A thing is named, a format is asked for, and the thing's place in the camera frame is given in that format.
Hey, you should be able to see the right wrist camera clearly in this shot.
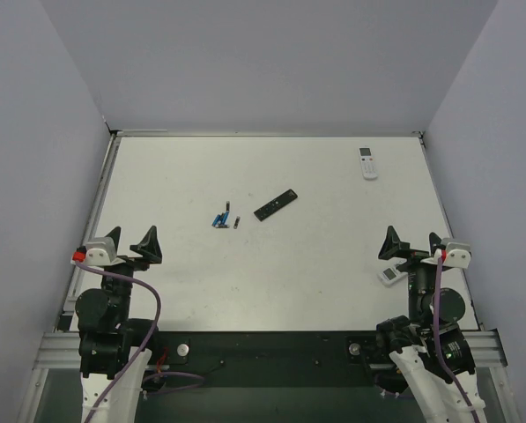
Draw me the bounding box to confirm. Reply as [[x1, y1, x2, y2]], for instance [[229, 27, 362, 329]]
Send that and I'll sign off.
[[433, 238, 471, 270]]

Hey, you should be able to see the white remote control far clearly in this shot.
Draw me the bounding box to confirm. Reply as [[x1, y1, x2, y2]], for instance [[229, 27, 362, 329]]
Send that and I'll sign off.
[[359, 146, 378, 181]]

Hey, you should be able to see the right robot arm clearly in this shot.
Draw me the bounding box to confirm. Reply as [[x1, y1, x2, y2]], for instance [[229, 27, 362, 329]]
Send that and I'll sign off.
[[374, 226, 486, 422]]

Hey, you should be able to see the black remote control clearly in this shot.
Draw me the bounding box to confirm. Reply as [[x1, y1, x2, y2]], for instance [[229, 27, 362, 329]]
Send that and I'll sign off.
[[254, 189, 298, 221]]

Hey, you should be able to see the small white remote control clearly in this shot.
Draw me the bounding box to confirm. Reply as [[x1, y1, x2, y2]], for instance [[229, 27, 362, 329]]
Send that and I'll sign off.
[[377, 261, 407, 287]]

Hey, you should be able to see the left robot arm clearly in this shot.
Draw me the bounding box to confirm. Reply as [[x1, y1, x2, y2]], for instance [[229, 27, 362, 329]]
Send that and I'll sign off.
[[71, 226, 162, 422]]

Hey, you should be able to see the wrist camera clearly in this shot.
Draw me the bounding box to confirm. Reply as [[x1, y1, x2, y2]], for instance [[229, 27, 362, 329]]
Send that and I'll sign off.
[[70, 237, 117, 267], [433, 238, 471, 270]]

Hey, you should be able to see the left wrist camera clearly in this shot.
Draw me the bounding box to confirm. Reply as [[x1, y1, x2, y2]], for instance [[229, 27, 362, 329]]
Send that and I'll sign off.
[[70, 237, 117, 267]]

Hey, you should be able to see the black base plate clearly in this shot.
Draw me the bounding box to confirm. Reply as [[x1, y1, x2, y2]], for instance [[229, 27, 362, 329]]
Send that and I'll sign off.
[[147, 330, 407, 393]]

